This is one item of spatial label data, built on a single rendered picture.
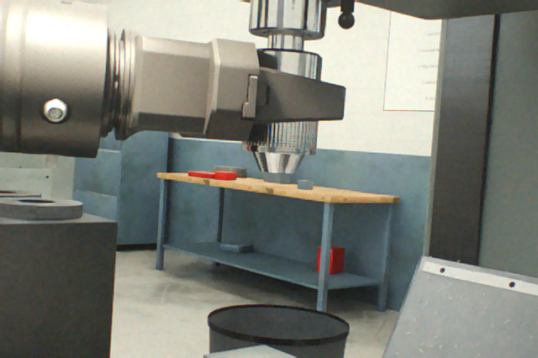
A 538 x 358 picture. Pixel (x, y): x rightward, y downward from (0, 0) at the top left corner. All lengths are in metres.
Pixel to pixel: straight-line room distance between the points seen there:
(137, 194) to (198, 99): 7.40
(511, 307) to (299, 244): 5.79
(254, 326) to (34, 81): 2.38
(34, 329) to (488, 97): 0.50
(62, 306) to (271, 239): 6.11
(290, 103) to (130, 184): 7.33
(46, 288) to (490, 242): 0.44
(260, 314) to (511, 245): 2.00
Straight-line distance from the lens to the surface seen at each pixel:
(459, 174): 0.82
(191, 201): 7.79
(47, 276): 0.72
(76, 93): 0.40
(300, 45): 0.46
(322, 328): 2.69
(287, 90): 0.43
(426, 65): 5.72
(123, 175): 7.70
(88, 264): 0.74
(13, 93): 0.40
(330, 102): 0.44
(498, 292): 0.79
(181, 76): 0.41
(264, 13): 0.45
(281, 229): 6.71
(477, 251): 0.81
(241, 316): 2.71
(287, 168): 0.45
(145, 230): 7.91
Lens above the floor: 1.21
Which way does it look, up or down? 3 degrees down
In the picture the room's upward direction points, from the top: 4 degrees clockwise
